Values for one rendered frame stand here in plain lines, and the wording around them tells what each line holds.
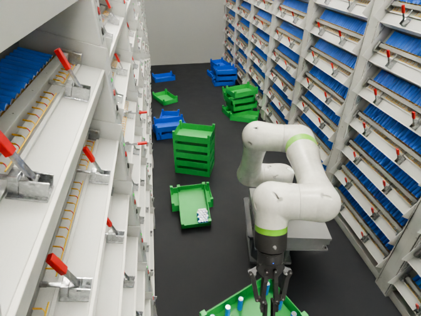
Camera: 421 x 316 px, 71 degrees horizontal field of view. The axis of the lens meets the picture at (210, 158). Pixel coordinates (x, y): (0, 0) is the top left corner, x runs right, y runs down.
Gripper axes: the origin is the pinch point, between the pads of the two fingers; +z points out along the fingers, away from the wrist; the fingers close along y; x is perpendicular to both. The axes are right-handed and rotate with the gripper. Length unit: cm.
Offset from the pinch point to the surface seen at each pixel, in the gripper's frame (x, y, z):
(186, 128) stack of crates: -170, 32, -44
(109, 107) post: 3, 42, -61
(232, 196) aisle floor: -139, -3, 7
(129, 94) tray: -70, 54, -67
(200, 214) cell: -111, 21, 10
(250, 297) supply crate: -19.6, 2.3, 8.9
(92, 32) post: 11, 43, -77
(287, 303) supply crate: -15.0, -10.2, 8.7
